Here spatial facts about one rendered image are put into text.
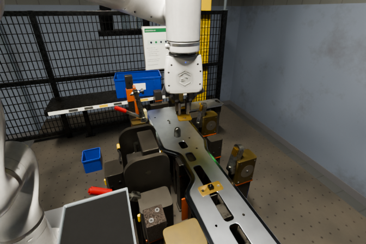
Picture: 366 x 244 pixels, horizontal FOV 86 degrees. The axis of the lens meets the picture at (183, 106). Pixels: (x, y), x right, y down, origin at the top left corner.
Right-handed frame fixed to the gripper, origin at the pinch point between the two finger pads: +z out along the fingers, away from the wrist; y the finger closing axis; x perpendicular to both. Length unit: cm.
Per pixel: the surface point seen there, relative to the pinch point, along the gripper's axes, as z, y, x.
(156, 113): 30, -7, 54
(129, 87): 17, -22, 66
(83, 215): 14.3, -24.8, -20.2
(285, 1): -35, 145, 176
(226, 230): 30.2, 9.3, -18.9
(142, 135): 11.3, -12.7, 3.7
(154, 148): 11.4, -8.9, -3.3
